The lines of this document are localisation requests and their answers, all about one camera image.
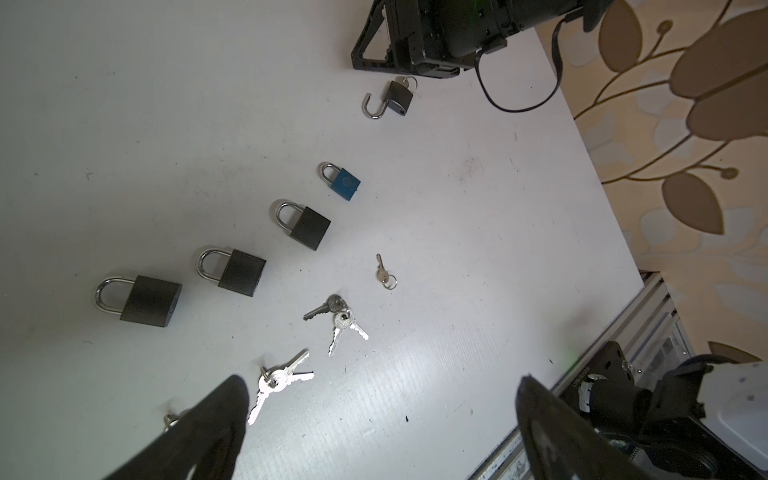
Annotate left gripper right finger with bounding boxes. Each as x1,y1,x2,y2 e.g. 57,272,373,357
515,376,650,479

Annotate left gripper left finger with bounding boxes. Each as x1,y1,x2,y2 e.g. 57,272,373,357
108,375,249,479

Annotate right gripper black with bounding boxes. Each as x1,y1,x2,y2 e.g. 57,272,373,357
350,0,474,78

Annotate black padlock shackle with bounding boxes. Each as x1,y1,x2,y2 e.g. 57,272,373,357
361,76,418,120

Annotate silver key bunch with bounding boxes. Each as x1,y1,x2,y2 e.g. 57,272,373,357
247,349,315,426
303,294,369,356
163,412,180,432

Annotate blue padlock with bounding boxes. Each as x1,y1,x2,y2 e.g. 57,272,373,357
319,162,361,201

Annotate black padlock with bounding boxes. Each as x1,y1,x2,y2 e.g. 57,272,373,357
93,275,182,328
274,201,331,251
196,248,267,297

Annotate small key with ring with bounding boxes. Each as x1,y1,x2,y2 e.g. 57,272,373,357
376,254,398,290

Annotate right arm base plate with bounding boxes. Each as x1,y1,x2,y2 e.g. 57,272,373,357
557,341,634,409

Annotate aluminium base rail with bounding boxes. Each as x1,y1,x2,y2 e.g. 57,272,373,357
467,272,697,480

